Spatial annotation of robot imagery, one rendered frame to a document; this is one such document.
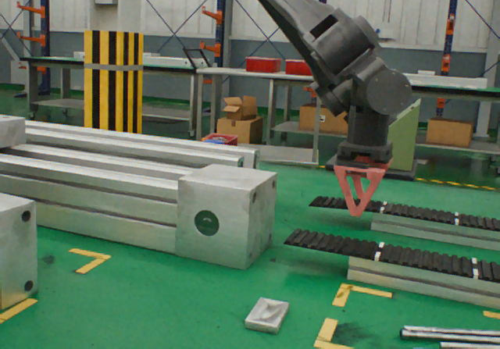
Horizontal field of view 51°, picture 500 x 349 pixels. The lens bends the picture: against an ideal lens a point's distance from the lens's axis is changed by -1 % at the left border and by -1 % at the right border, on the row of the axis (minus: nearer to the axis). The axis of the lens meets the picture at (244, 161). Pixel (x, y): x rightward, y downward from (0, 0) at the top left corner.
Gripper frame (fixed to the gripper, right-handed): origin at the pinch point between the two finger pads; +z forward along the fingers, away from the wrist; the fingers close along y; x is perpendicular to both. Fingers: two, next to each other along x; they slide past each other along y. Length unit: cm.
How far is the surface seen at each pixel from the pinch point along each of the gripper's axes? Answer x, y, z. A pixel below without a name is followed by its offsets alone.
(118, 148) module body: -38.7, 5.1, -4.5
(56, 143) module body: -51, 5, -4
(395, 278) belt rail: 7.3, 20.6, 2.1
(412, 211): 7.6, 1.4, -0.3
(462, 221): 14.2, 2.2, -0.3
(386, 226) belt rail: 4.3, 2.0, 2.3
